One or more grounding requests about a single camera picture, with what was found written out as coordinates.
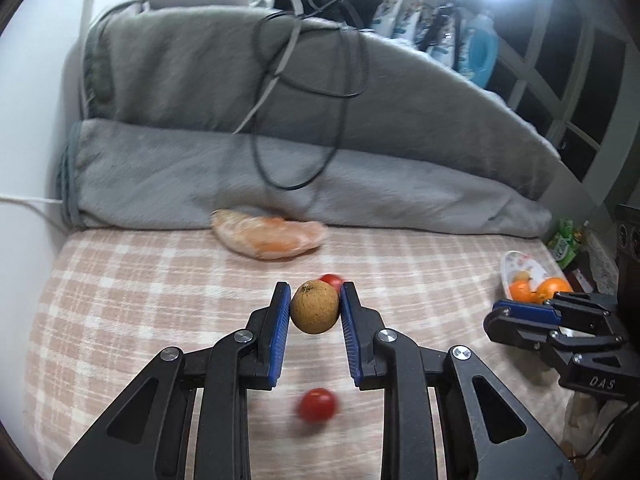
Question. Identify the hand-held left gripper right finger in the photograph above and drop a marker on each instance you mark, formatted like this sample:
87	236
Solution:
350	335

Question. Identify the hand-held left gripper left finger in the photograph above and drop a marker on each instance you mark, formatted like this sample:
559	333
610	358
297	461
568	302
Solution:
280	335

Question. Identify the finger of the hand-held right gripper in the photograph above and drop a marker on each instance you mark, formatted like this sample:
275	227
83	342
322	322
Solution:
510	331
525	311

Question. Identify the small orange mandarin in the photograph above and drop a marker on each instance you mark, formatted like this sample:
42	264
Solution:
521	291
552	287

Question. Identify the round brown fruit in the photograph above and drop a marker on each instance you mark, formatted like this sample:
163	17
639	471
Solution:
522	276
315	307

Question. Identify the floral white plate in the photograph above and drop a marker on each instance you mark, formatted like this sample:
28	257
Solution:
515	262

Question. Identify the red cherry tomato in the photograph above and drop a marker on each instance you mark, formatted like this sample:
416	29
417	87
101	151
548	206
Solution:
332	280
317	405

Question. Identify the green cardboard carton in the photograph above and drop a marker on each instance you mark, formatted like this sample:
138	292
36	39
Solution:
565	247

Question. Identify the white lace cloth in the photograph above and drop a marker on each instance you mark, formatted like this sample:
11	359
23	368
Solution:
597	265

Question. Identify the plastic bag of oranges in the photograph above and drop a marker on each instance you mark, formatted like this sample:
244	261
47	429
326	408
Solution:
265	237

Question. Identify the beige checkered tablecloth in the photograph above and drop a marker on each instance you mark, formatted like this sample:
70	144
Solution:
150	300

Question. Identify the rolled grey blanket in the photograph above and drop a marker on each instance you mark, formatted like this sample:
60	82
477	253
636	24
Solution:
200	180

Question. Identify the blue detergent bottle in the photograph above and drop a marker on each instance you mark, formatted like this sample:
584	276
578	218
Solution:
477	55

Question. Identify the draped grey blanket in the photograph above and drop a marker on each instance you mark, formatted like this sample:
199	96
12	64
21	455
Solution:
190	75

